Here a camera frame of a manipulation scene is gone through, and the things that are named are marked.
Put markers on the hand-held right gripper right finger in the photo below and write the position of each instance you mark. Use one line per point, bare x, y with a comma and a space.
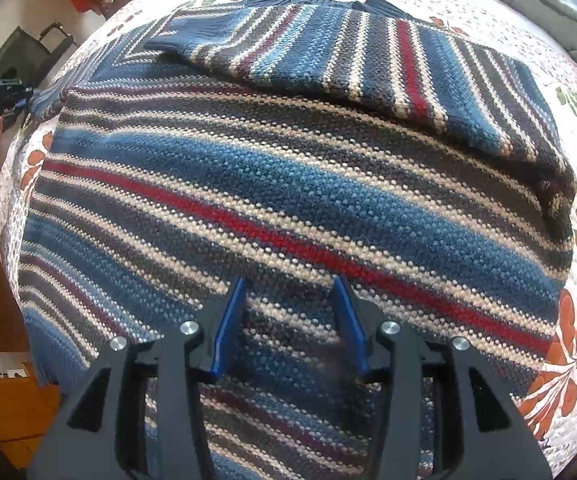
351, 330

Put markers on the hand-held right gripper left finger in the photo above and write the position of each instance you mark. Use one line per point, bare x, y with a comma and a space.
228, 330

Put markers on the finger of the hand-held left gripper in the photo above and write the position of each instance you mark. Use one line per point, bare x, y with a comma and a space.
24, 102

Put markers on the striped knit sweater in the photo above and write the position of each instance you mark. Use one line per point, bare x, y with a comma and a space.
268, 185

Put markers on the black suitcase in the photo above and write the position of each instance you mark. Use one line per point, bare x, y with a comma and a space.
23, 55

